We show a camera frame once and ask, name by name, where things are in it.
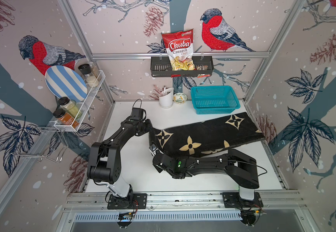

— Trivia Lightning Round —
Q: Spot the black pillowcase with cream flowers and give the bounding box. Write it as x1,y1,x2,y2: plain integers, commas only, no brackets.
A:
149,112,265,158

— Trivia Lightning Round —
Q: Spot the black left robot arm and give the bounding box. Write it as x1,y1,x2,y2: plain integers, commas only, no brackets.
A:
87,119,152,198

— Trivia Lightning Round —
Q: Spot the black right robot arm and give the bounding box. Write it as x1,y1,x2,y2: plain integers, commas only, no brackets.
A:
150,148,259,201

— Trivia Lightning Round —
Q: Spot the white utensil cup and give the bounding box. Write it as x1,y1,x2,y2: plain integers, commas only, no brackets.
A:
159,88,174,108

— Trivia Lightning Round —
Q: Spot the small patterned bowl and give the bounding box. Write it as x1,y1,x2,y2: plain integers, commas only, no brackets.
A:
173,92,188,104

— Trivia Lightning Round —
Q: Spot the green spice jar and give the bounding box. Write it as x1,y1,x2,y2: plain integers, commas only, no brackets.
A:
58,97,82,119

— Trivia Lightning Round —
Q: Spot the orange spice jar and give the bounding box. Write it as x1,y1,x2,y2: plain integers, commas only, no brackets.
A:
53,108,79,129

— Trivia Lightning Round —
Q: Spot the teal plastic basket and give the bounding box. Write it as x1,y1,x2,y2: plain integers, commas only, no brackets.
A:
191,86,240,115

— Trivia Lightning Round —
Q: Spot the black-lid spice jar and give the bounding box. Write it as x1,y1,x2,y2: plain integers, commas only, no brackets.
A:
78,63,99,87

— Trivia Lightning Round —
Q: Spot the blue striped plate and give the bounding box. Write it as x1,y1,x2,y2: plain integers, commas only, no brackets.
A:
45,65,88,102

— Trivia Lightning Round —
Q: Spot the red Chuba chips bag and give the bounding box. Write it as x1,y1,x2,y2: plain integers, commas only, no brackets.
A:
162,29,195,71

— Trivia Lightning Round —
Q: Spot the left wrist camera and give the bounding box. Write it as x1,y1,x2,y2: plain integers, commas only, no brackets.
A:
130,107,145,121

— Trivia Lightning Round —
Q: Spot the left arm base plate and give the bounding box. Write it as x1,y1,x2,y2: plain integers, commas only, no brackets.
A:
107,189,147,210

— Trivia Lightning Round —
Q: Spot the black wall-mounted wire shelf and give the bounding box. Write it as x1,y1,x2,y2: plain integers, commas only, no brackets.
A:
150,56,214,78

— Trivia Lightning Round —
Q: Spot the white wire spice rack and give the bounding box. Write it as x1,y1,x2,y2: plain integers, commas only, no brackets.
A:
45,66,106,132

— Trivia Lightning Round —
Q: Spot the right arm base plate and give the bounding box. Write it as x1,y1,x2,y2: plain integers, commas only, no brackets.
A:
222,192,264,210

